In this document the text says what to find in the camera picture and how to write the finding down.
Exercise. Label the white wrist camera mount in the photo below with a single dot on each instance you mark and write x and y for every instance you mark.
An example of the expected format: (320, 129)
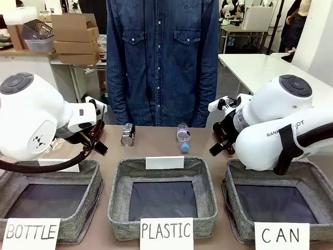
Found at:
(216, 105)
(91, 101)

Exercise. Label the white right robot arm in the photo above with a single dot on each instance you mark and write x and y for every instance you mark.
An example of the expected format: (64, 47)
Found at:
(260, 145)

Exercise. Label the flat cardboard box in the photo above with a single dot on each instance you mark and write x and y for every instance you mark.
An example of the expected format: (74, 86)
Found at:
(78, 58)
(75, 47)

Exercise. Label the clear plastic container dark lid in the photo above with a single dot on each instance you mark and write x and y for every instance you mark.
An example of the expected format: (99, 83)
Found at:
(39, 39)

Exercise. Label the background grey desk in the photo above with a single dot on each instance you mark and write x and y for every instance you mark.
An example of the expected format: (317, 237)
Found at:
(242, 28)

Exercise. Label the small pink label plastic bottle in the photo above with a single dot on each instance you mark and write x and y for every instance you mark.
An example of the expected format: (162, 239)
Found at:
(183, 135)

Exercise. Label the grey fabric basket bottle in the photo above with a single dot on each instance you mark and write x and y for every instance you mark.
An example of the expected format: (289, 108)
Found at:
(88, 182)

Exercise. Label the white paper sign BOTTLE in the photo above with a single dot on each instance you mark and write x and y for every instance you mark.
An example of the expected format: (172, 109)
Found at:
(31, 231)

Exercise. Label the grey fabric basket plastic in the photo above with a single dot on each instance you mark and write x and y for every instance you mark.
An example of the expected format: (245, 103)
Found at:
(119, 187)

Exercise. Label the silver black drink can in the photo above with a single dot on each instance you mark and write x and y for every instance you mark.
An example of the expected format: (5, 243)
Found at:
(128, 135)

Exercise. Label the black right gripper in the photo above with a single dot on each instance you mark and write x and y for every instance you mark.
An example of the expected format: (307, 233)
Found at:
(224, 129)

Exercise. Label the black tripod pole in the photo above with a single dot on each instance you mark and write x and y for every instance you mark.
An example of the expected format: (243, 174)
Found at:
(275, 26)

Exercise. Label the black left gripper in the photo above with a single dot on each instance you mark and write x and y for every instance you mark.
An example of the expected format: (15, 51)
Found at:
(95, 131)

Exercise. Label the large open cardboard box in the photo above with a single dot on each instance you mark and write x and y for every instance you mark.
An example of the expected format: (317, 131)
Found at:
(72, 26)

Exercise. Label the white side table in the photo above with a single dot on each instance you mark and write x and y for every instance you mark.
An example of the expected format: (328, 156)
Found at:
(75, 70)

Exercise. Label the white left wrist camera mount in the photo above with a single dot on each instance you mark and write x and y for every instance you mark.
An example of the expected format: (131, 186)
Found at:
(91, 101)

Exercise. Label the white paper sign CAN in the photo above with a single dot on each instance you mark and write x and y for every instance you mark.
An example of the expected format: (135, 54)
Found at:
(282, 235)

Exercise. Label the grey fabric basket can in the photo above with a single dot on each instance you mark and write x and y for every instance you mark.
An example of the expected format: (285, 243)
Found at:
(231, 187)

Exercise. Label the blank white card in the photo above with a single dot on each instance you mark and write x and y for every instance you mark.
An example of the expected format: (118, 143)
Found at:
(52, 162)
(164, 162)

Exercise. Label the person in denim shirt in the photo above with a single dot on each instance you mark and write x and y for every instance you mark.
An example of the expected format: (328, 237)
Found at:
(161, 65)

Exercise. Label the white background box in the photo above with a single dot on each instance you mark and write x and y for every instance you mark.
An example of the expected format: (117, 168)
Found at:
(257, 18)

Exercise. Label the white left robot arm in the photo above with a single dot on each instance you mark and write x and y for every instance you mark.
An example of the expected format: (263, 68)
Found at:
(31, 114)

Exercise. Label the background person dark clothes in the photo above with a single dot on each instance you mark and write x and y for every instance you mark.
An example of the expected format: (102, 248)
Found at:
(294, 28)

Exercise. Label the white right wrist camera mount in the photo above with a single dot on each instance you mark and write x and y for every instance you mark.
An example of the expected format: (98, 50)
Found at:
(216, 105)

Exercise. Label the white paper sign PLASTIC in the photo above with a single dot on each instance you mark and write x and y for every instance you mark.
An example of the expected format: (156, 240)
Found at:
(166, 231)

